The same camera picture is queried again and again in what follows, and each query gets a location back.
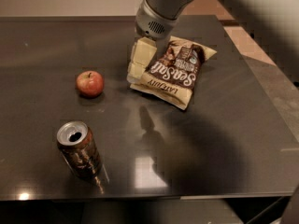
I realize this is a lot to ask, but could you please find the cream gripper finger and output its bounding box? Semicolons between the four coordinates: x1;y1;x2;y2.
127;37;157;84

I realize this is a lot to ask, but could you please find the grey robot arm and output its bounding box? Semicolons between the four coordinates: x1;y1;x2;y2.
135;0;299;84

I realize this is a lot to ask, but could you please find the red apple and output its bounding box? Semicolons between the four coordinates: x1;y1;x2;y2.
76;71;104;98

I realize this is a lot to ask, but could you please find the sea salt chips bag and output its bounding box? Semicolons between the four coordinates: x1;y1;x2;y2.
130;36;217;110

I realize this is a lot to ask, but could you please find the brown soda can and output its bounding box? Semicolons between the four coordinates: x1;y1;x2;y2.
56;121;102;179

